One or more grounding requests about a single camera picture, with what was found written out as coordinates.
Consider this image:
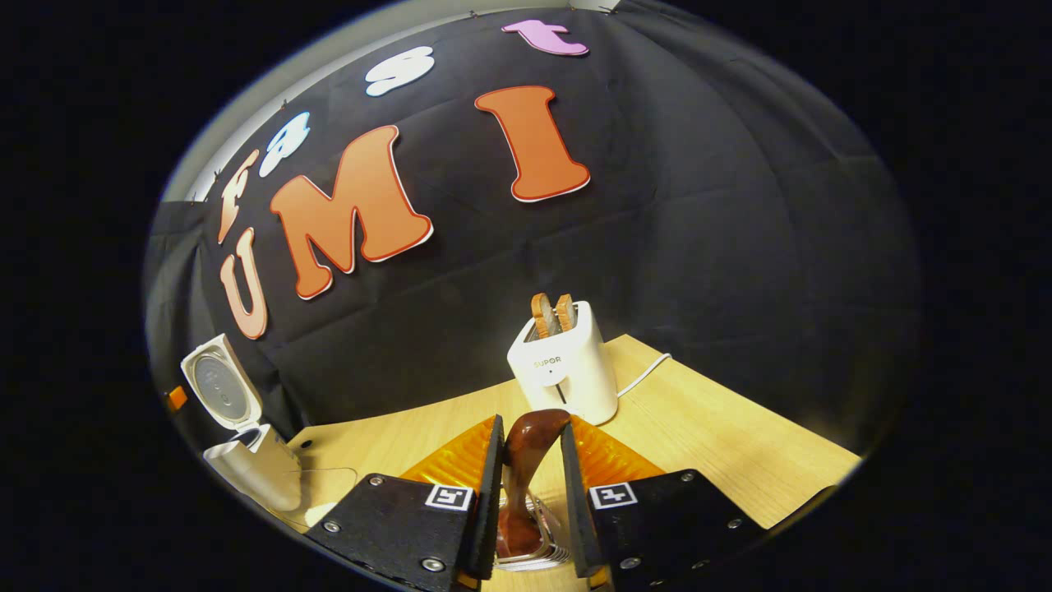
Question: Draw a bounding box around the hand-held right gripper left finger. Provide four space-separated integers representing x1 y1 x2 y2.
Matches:
316 414 505 591

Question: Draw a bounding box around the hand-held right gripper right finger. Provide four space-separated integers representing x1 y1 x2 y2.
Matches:
561 415 769 591

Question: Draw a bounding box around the metal wire chopstick holder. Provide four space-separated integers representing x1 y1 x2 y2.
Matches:
493 489 572 572

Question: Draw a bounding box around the brown wooden spoon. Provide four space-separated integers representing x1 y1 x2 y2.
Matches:
496 409 572 560

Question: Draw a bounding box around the white rice cooker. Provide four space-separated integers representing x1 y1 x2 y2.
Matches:
180 333 303 512

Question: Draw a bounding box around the white toaster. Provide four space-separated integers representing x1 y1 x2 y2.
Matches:
506 301 619 426

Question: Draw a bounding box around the black backdrop cloth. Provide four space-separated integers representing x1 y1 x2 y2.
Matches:
144 0 920 453

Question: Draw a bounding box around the white toaster cable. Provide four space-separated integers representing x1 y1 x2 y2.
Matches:
616 353 672 399

